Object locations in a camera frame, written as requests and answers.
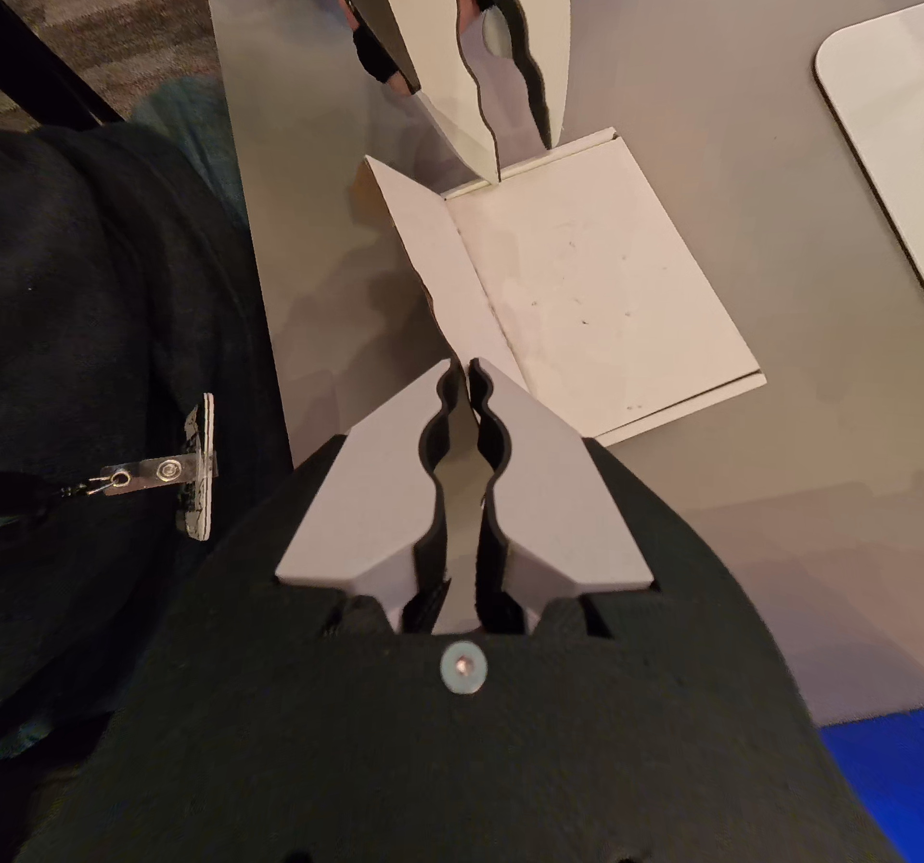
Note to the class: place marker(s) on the blue plastic bin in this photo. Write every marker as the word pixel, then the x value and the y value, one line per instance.
pixel 881 791

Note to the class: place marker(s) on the white rounded board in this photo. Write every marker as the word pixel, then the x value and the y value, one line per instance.
pixel 888 119

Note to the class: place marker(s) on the ID badge with clip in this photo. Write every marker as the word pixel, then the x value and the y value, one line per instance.
pixel 198 473

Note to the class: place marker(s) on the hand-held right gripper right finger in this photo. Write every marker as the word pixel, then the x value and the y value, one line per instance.
pixel 570 509

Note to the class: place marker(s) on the person's black sweater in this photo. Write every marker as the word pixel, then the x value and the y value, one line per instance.
pixel 108 300

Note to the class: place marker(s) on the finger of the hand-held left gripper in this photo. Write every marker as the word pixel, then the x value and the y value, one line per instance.
pixel 433 33
pixel 548 11

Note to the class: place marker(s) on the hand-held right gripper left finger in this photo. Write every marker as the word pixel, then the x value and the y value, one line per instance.
pixel 361 509

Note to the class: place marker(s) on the black metal bar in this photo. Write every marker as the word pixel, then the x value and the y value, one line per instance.
pixel 50 61

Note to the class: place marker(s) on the person's teal pants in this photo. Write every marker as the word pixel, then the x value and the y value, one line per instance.
pixel 195 141

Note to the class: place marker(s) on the white cardboard box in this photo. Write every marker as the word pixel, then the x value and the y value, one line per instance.
pixel 599 285

